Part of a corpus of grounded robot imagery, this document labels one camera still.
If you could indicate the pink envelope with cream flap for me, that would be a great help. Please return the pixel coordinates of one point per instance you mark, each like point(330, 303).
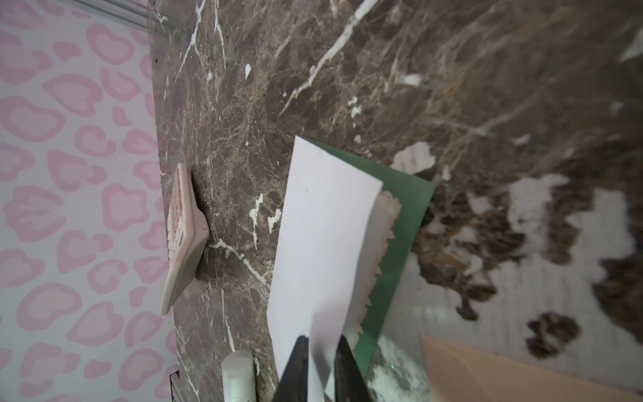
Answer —
point(458, 373)

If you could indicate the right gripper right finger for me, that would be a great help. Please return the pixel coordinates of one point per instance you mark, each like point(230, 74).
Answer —
point(349, 382)

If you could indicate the green bordered floral letter paper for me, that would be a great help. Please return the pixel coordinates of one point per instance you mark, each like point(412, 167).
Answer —
point(346, 229)

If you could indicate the white glue stick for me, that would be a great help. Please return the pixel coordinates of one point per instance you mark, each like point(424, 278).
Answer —
point(239, 377)

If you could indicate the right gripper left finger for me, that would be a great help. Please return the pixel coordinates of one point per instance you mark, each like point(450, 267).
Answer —
point(293, 383)

